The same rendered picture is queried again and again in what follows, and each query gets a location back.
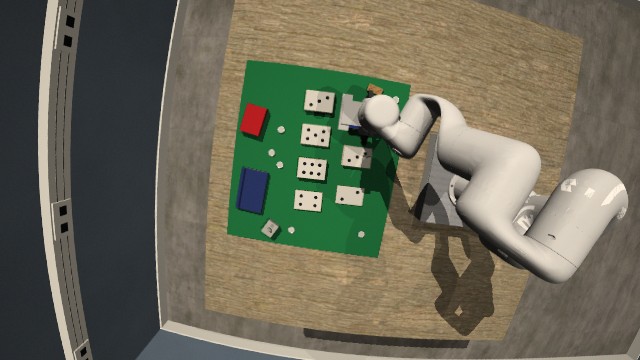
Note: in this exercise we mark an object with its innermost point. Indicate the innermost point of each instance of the red rectangular card stack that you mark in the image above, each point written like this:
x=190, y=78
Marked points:
x=253, y=119

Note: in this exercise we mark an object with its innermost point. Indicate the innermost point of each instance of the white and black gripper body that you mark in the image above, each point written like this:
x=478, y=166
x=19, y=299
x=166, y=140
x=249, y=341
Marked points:
x=362, y=129

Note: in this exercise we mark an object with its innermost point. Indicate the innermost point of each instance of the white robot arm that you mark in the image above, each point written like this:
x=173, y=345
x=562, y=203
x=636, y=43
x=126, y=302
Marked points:
x=498, y=175

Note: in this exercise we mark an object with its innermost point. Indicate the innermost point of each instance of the green felt table mat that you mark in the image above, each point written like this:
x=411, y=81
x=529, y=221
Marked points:
x=281, y=88

